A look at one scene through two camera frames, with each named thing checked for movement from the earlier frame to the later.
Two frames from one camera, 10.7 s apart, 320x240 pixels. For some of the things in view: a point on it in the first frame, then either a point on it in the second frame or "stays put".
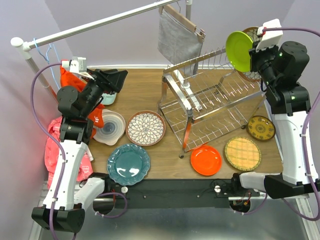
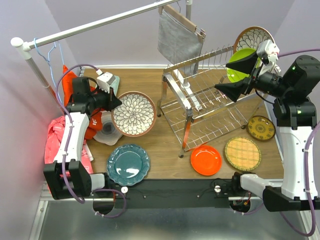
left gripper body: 104,84 → 102,99
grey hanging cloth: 178,43 stays put
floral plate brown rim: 145,128 → 135,116
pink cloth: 52,151 stays put
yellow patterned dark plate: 260,128 stays put
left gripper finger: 114,78 → 114,101
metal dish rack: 215,98 stays put
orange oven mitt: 77,80 stays put
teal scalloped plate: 128,164 stays put
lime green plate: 238,45 → 234,76
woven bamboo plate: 242,153 stays put
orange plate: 206,160 stays put
